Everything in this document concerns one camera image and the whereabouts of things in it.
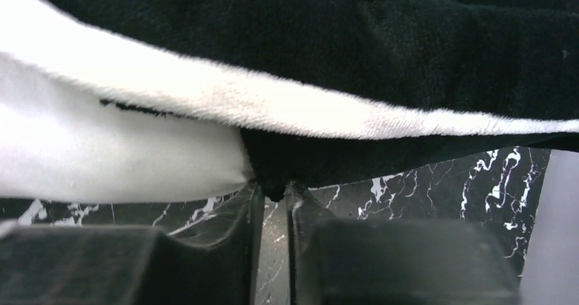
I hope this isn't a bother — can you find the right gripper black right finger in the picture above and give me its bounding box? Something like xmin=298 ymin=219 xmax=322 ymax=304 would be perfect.
xmin=285 ymin=182 xmax=521 ymax=305

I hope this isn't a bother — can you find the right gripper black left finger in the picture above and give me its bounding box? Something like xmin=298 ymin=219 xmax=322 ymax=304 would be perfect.
xmin=1 ymin=184 xmax=264 ymax=304

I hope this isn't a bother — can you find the white pillow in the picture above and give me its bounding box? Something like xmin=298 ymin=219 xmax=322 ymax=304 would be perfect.
xmin=1 ymin=57 xmax=253 ymax=203

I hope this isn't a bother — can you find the black white striped pillowcase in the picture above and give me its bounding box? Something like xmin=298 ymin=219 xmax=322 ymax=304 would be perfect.
xmin=1 ymin=0 xmax=578 ymax=200

